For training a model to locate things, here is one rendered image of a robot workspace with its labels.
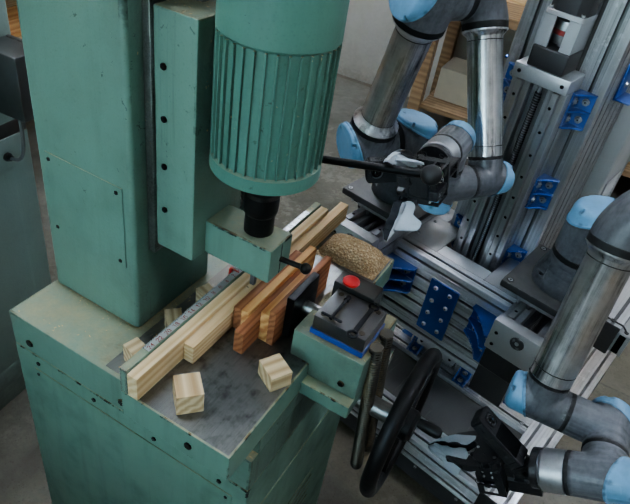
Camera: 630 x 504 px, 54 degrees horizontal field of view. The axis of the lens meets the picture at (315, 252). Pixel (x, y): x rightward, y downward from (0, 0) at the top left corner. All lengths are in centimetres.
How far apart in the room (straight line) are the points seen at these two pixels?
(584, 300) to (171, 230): 70
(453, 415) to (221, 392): 111
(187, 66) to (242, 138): 13
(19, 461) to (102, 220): 110
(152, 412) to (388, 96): 85
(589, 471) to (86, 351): 90
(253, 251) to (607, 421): 68
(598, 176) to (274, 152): 119
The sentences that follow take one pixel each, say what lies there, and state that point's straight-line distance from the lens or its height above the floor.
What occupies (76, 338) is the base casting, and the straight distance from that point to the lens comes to 126.
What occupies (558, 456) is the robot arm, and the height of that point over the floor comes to 85.
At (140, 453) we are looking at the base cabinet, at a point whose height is 62.
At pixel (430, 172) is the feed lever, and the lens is 101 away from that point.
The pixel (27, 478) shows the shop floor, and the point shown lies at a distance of 205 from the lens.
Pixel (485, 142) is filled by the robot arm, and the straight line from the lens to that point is 139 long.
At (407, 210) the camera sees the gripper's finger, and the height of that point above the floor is 110.
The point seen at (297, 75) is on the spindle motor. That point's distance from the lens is 84.
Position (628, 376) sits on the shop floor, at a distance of 279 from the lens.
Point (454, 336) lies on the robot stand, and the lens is 175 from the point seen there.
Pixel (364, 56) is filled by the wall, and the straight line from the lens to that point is 450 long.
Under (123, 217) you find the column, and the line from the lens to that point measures 110.
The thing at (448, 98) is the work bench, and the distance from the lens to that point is 389.
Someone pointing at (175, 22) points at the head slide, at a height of 140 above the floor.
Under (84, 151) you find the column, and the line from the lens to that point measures 110.
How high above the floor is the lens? 170
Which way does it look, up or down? 38 degrees down
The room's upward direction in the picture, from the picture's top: 10 degrees clockwise
